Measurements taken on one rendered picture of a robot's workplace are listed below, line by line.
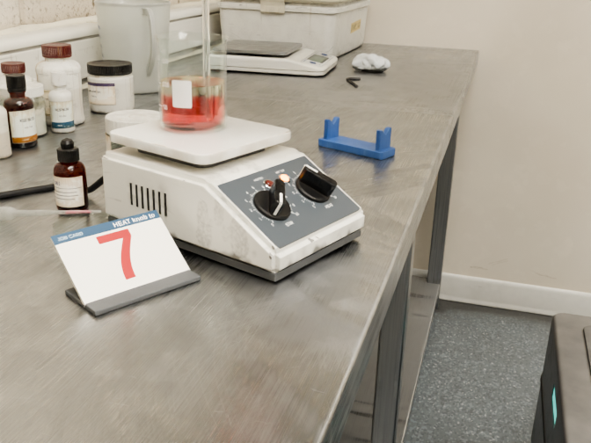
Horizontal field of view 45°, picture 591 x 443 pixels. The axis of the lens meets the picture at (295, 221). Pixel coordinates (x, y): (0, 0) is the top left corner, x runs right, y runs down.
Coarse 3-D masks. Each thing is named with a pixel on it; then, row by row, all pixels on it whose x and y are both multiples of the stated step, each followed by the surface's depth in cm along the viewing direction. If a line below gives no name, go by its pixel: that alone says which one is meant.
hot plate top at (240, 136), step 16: (128, 128) 63; (144, 128) 63; (224, 128) 64; (240, 128) 64; (256, 128) 64; (272, 128) 65; (128, 144) 61; (144, 144) 59; (160, 144) 58; (176, 144) 59; (192, 144) 59; (208, 144) 59; (224, 144) 59; (240, 144) 59; (256, 144) 60; (272, 144) 62; (192, 160) 56; (208, 160) 56
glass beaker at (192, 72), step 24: (168, 48) 59; (192, 48) 59; (216, 48) 60; (168, 72) 60; (192, 72) 60; (216, 72) 61; (168, 96) 61; (192, 96) 60; (216, 96) 61; (168, 120) 62; (192, 120) 61; (216, 120) 62
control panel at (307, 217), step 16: (304, 160) 64; (256, 176) 59; (272, 176) 60; (288, 176) 61; (224, 192) 56; (240, 192) 56; (256, 192) 57; (288, 192) 59; (336, 192) 62; (240, 208) 55; (256, 208) 56; (304, 208) 59; (320, 208) 60; (336, 208) 61; (352, 208) 62; (256, 224) 54; (272, 224) 55; (288, 224) 56; (304, 224) 57; (320, 224) 58; (272, 240) 54; (288, 240) 55
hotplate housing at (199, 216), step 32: (128, 160) 61; (160, 160) 60; (224, 160) 60; (256, 160) 61; (288, 160) 63; (128, 192) 62; (160, 192) 59; (192, 192) 57; (192, 224) 58; (224, 224) 55; (352, 224) 61; (224, 256) 57; (256, 256) 54; (288, 256) 54; (320, 256) 59
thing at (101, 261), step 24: (96, 240) 53; (120, 240) 54; (144, 240) 55; (168, 240) 56; (72, 264) 51; (96, 264) 52; (120, 264) 53; (144, 264) 54; (168, 264) 55; (96, 288) 51
